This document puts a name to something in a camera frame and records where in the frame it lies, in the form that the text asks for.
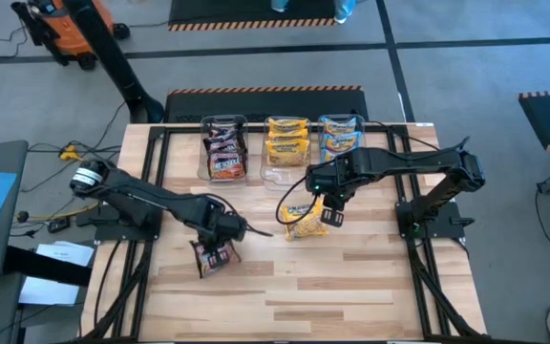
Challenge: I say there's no white paper sheet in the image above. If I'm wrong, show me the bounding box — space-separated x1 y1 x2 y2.
18 275 81 307
34 240 95 268

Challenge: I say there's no grey side desk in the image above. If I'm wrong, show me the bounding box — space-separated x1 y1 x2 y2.
0 139 31 344

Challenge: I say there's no person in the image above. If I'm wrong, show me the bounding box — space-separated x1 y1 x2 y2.
269 0 362 25

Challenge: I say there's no yellow Maruchan ramen pack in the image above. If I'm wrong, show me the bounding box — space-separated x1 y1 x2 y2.
264 138 312 167
282 199 329 243
267 118 308 134
267 128 310 143

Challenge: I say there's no yellow power plug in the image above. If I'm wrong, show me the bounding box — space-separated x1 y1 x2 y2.
58 144 80 162

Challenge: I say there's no black power adapter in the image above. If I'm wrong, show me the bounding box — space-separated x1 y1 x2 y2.
46 215 72 234

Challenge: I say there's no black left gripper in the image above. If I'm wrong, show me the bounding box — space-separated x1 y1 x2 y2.
192 195 248 269

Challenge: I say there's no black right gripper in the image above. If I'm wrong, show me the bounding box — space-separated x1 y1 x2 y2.
305 146 370 228

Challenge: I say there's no black diagonal frame brace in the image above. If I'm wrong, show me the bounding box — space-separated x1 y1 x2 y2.
406 238 484 341
81 238 155 343

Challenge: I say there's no clear plastic storage bin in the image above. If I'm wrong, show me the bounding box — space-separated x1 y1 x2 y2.
197 114 249 188
258 117 312 194
317 113 374 191

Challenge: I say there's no black fire noodle pack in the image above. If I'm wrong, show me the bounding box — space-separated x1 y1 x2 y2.
207 122 246 140
206 150 248 182
201 135 248 154
188 238 243 280

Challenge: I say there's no blue Maruchan ramen pack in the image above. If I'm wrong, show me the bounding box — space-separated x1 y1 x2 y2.
320 147 348 164
320 131 363 152
321 116 358 136

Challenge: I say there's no orange shop vacuum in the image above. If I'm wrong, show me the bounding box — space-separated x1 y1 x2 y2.
11 0 132 72

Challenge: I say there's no black desk support beam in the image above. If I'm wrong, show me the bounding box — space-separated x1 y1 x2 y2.
1 245 94 288

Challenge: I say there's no black camera stand pole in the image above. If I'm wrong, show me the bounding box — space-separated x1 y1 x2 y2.
58 0 165 124

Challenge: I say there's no yellow floor cable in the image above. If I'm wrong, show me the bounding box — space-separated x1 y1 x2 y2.
16 204 99 224

